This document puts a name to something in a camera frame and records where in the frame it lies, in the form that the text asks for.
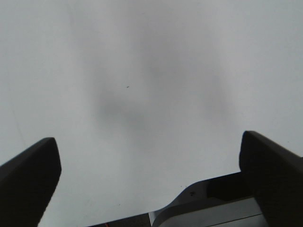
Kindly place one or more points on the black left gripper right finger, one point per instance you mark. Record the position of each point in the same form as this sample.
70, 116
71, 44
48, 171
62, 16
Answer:
275, 178

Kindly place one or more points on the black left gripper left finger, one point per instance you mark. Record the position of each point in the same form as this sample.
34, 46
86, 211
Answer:
27, 184

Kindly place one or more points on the grey left robot arm base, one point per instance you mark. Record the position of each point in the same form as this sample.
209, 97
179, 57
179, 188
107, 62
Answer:
224, 201

